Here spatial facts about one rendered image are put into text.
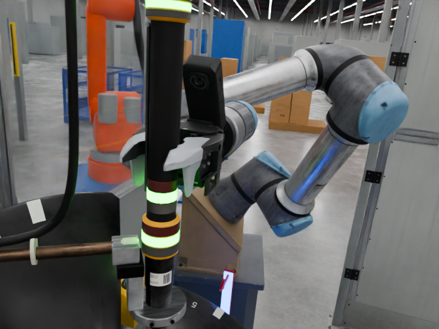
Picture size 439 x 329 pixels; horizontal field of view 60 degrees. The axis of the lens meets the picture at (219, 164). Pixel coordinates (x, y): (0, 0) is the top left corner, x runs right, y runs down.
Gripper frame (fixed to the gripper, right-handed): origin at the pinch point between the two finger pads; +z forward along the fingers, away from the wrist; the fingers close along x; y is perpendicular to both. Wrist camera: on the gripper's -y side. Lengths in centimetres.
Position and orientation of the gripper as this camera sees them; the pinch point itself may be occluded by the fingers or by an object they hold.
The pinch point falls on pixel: (149, 153)
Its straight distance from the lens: 39.0
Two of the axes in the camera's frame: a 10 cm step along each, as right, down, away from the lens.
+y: -0.9, 9.5, 3.1
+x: -9.4, -1.8, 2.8
